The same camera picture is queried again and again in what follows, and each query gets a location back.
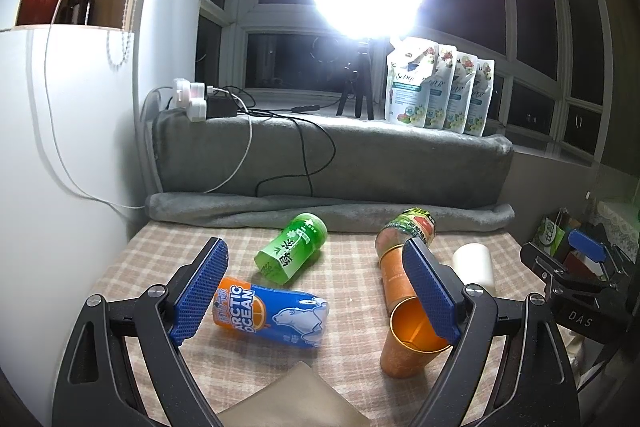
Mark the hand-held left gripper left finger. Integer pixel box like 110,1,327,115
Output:
51,236,231,427

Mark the white refill pouch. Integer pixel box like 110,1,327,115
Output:
425,46,458,130
385,37,441,128
445,52,476,132
465,58,496,138

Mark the black tripod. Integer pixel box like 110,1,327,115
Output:
336,38,375,120

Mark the black cable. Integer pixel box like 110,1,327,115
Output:
207,84,346,198

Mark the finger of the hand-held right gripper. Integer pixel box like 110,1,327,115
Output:
567,229,628,283
519,243,601,293

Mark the white paper cup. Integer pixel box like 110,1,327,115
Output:
451,243,497,294

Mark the blue Arctic Ocean can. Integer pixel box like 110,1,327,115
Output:
212,276,330,349

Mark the checkered tablecloth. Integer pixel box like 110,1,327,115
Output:
87,222,576,427

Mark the orange paper cup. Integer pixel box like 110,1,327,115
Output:
379,298,453,379
378,246,418,312

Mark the white power strip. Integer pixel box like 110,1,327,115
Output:
172,78,208,122

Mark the green tea can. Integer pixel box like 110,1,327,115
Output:
254,212,328,284

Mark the rolled grey blanket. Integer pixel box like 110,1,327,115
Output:
145,192,516,235

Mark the brown paper sheet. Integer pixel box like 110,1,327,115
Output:
252,361,373,427

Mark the long white cable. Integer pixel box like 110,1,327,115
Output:
42,0,151,211

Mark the white window frame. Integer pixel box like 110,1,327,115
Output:
197,0,608,168

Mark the white lace cloth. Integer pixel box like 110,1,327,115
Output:
597,202,640,258

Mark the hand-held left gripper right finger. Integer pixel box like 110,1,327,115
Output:
402,237,582,427

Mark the short white cable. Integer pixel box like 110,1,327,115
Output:
202,92,256,195

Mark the black power adapter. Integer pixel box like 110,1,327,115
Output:
205,94,238,118

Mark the green box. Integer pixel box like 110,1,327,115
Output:
535,216,566,255

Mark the colourful printed cup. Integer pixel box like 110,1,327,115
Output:
375,207,440,258

